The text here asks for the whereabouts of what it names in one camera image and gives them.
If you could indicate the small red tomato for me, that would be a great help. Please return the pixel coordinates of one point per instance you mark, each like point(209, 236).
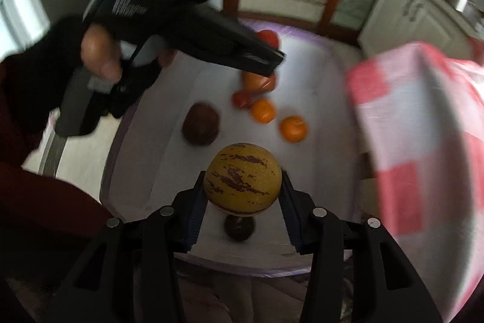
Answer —
point(240, 99)

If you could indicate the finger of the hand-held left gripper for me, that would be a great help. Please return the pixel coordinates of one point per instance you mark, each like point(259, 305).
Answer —
point(242, 46)

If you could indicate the person's left hand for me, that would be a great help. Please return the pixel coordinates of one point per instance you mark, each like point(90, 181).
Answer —
point(100, 54)

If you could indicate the orange mandarin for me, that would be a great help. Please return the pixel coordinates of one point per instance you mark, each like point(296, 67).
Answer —
point(262, 110)
point(293, 128)

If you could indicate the white cabinet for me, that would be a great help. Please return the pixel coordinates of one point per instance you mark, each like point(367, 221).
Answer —
point(408, 12)

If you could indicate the person's left forearm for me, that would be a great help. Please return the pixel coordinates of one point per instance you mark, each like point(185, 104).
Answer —
point(22, 194)

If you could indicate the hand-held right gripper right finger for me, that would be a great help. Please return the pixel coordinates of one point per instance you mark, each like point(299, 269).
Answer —
point(291, 221)

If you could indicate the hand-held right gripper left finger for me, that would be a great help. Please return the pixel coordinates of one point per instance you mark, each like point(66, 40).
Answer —
point(194, 221)

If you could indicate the red white checkered tablecloth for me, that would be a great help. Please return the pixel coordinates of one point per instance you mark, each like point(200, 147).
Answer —
point(416, 118)

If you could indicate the yellow striped pepino melon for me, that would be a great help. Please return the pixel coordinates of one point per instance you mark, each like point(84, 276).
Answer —
point(242, 179)

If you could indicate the white tray purple rim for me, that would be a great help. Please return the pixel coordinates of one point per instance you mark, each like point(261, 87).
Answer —
point(321, 88)

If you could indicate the orange red persimmon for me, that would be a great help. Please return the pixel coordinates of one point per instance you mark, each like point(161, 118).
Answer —
point(255, 82)

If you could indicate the large dark purple fruit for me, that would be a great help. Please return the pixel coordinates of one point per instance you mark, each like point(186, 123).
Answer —
point(200, 124)

